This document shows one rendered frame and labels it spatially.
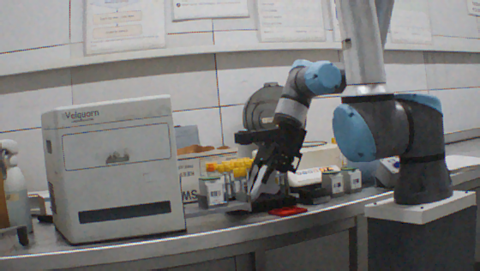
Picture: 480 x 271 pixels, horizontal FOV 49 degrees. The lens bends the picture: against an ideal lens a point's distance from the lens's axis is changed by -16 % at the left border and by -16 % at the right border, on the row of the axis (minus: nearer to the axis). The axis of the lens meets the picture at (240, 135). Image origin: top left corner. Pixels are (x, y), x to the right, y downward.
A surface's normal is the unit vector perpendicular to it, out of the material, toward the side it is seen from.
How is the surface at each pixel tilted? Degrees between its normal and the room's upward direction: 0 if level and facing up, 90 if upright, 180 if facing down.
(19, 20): 90
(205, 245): 90
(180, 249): 90
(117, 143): 90
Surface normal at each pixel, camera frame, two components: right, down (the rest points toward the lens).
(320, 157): 0.31, 0.02
